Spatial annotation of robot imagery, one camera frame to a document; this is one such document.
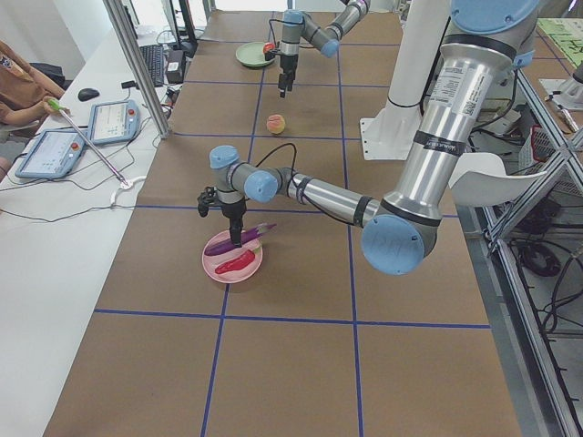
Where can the peach fruit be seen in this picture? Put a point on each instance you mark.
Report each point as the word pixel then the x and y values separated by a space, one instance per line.
pixel 275 124

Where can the white plastic chair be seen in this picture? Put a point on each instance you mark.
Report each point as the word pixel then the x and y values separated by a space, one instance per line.
pixel 480 180

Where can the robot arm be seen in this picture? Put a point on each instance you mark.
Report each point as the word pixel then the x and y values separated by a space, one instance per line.
pixel 298 25
pixel 450 55

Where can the blue teach pendant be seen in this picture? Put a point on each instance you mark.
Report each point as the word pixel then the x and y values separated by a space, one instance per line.
pixel 53 155
pixel 113 122

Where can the metal rod green handle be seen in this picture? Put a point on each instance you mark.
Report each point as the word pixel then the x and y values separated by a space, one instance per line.
pixel 54 104

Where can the pink plate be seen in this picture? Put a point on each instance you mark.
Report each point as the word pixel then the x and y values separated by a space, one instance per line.
pixel 210 263

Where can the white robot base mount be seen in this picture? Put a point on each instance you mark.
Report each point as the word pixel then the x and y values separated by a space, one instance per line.
pixel 389 135

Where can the red pomegranate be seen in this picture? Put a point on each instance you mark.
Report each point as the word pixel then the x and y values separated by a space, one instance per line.
pixel 268 47

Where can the red chili pepper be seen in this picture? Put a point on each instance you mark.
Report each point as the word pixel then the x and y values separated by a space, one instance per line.
pixel 239 263

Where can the aluminium frame post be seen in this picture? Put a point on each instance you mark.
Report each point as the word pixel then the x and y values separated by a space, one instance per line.
pixel 128 42

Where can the black power adapter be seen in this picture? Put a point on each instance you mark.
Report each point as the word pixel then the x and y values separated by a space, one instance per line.
pixel 175 66

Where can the black keyboard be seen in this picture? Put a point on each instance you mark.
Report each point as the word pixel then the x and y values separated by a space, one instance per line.
pixel 153 56

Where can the white side desk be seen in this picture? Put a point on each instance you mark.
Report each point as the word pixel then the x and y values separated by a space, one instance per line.
pixel 58 241

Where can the blue teach pendant far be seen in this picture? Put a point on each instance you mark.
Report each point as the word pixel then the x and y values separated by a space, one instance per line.
pixel 113 122

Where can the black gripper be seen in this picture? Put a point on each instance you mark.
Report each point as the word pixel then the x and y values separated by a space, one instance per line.
pixel 287 64
pixel 233 213

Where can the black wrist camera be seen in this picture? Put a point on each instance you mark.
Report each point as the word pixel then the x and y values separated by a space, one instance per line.
pixel 207 199
pixel 270 56

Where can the black computer mouse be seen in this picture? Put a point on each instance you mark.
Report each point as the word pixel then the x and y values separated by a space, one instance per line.
pixel 87 93

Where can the purple eggplant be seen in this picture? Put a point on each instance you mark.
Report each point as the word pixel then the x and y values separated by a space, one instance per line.
pixel 221 243

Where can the person in brown shirt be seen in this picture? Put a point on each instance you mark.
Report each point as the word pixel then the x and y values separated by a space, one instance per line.
pixel 25 91

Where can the light green plate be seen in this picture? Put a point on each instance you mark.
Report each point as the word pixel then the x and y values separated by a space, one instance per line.
pixel 251 55

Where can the blue teach pendant near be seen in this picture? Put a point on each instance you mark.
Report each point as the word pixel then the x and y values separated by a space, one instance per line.
pixel 53 155

